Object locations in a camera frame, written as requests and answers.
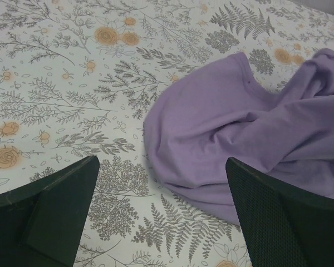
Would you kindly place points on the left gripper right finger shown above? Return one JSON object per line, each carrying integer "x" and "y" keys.
{"x": 282, "y": 225}

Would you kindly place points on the floral patterned table mat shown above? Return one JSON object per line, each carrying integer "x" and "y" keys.
{"x": 77, "y": 79}

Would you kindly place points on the purple t shirt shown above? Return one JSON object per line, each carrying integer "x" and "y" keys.
{"x": 220, "y": 111}

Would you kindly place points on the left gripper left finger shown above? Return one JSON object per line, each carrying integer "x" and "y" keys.
{"x": 41, "y": 223}

